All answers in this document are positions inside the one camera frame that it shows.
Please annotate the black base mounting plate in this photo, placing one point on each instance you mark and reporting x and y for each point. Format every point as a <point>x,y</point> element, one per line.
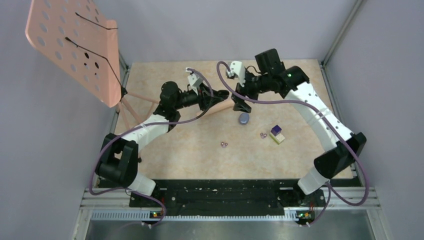
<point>233,197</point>

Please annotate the purple and green toy blocks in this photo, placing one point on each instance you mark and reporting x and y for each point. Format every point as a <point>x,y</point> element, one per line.
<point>276,134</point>

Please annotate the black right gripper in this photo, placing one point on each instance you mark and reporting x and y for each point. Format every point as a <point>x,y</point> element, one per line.
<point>244,90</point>

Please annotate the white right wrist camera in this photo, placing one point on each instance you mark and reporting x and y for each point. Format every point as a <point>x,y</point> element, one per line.
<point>236,70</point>

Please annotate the black earbud charging case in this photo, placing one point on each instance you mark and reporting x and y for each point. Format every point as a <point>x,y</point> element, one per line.
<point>222,94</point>

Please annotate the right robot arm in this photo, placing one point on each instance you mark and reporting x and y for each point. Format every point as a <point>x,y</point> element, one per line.
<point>341,146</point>

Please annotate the aluminium frame rail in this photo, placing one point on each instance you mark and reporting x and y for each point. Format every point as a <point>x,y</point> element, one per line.
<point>111,214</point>

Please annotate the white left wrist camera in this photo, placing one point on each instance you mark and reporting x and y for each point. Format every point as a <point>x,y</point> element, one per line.
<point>194,80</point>

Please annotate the pink perforated board stand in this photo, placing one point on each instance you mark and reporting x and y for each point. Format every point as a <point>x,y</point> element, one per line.
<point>77,39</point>

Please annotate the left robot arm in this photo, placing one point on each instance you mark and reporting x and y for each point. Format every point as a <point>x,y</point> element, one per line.
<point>119,157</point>

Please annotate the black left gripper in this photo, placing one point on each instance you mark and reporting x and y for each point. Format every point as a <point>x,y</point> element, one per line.
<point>205,99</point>

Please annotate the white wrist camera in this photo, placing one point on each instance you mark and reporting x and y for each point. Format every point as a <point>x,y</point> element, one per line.
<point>236,70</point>
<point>194,80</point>

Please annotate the grey-blue oval case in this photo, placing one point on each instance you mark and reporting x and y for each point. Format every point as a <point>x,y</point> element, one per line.
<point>243,118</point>

